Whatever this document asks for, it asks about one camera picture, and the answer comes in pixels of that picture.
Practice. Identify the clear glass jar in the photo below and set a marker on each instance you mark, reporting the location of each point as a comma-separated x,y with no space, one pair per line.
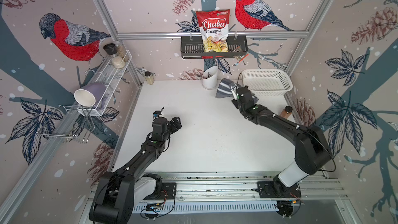
122,52

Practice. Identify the purple white cup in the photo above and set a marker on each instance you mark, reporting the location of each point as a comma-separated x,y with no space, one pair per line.
90,95

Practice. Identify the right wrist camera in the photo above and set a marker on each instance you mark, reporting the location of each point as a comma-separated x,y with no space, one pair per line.
233,90

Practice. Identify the red Chuba chips bag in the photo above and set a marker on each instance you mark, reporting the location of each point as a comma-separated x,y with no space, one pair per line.
214,28

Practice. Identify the white perforated plastic basket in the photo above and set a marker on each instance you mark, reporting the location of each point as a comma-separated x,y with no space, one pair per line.
267,82

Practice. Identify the white utensil holder cup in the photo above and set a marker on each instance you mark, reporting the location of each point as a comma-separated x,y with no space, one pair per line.
210,78

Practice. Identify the black wire wall basket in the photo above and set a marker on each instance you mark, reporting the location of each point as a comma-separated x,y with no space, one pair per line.
195,47

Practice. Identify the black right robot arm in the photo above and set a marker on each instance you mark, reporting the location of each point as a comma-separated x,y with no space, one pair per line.
312,151

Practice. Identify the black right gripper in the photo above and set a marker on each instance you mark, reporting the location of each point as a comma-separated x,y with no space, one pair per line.
239,100

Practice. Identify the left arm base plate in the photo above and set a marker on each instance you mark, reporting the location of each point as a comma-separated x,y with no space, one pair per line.
165,191

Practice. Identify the small yellow spice jar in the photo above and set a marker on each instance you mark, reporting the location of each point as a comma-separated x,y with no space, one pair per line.
149,77

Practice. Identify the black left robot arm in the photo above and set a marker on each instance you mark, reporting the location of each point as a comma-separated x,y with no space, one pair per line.
114,198

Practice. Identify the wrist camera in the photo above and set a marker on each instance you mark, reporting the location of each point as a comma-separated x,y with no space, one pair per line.
233,90
157,114

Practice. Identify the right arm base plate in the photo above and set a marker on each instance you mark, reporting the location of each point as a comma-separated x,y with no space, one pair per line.
271,189

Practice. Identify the brown spice bottle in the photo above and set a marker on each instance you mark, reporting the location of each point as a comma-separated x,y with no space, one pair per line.
286,112

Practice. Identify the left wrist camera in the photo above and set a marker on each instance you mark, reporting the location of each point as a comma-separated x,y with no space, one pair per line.
157,114

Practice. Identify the white wire wall shelf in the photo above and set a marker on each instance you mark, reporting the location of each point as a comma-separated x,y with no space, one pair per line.
109,76

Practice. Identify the red handled brush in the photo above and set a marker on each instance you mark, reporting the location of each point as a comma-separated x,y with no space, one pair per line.
239,59

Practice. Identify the black lid spice jar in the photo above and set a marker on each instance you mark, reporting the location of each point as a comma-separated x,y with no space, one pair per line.
116,60

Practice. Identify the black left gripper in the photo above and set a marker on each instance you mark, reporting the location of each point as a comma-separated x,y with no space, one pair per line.
178,124

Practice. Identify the wire cup holder rack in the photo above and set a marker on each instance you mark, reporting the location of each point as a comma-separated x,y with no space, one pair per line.
67,123

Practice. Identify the grey plaid pillowcase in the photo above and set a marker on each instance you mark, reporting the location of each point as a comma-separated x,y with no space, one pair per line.
224,89

